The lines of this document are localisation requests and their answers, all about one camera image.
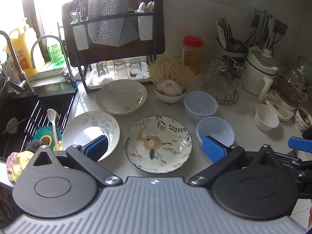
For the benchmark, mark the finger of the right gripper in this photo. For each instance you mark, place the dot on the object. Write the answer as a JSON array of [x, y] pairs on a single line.
[[300, 144]]

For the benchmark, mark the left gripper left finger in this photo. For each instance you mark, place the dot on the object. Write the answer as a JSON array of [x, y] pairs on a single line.
[[86, 158]]

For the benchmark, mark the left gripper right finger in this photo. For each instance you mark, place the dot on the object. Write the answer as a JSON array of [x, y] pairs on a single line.
[[224, 159]]

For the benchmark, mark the translucent plastic bowl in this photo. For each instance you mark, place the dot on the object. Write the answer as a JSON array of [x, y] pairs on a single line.
[[199, 105], [217, 128]]

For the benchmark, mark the white leaf pattern bowl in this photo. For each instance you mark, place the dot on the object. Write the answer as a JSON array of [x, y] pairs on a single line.
[[90, 125]]

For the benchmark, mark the white ceramic bowl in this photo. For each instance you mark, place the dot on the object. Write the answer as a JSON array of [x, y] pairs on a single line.
[[265, 118]]

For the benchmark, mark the floral pattern plate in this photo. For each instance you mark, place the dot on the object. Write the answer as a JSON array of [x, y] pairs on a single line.
[[158, 144]]

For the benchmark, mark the beige leaf pattern plate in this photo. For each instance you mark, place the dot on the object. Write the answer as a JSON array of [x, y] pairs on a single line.
[[121, 97]]

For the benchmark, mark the chrome kitchen faucet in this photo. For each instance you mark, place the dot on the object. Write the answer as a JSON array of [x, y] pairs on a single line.
[[67, 73]]

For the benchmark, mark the patterned bowl with tea leaves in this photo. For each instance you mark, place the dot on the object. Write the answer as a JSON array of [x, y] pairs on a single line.
[[302, 119]]

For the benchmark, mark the glass health kettle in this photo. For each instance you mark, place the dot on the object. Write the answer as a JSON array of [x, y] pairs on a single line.
[[291, 89]]

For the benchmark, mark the steel wool scrubber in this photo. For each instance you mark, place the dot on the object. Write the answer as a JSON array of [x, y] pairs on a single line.
[[33, 145]]

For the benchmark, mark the white silicone spoon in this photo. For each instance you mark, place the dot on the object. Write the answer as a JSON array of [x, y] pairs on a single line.
[[51, 114]]

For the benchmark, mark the yellow dish cloth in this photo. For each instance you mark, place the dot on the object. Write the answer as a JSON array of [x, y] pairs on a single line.
[[16, 163]]

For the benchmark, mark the bowl with onion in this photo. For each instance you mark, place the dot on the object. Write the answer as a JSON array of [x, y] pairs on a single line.
[[169, 91]]

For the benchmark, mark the drinking glass left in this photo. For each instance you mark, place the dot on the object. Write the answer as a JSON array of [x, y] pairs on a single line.
[[102, 68]]

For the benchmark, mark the drinking glass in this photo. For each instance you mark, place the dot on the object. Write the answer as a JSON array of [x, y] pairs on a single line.
[[135, 69], [102, 68], [120, 70]]

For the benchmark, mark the drinking glass middle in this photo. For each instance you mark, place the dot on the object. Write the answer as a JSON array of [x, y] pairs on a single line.
[[120, 70]]

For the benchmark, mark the drinking glass right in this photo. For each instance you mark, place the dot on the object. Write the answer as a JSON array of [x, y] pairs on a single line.
[[135, 69]]

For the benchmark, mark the dried noodle bundle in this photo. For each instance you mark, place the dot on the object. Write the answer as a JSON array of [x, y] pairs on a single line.
[[168, 68]]

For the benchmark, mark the green soap bottle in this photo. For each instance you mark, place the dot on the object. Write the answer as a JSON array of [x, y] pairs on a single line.
[[55, 51]]

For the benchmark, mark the chopstick holder with chopsticks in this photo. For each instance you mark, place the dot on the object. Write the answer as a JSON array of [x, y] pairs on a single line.
[[226, 45]]

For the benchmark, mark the hanging scissors and utensils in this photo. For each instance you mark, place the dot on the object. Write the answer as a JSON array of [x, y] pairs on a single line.
[[266, 30]]

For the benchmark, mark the red lid plastic jar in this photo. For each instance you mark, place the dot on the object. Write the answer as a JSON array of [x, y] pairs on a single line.
[[192, 52]]

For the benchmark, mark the yellow detergent bottle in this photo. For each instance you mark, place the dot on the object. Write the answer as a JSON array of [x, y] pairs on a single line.
[[23, 38]]

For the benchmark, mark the black dish rack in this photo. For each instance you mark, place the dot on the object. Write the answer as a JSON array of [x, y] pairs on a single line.
[[103, 30]]

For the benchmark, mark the wire rack with glasses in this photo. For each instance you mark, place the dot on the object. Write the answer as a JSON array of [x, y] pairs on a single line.
[[223, 78]]

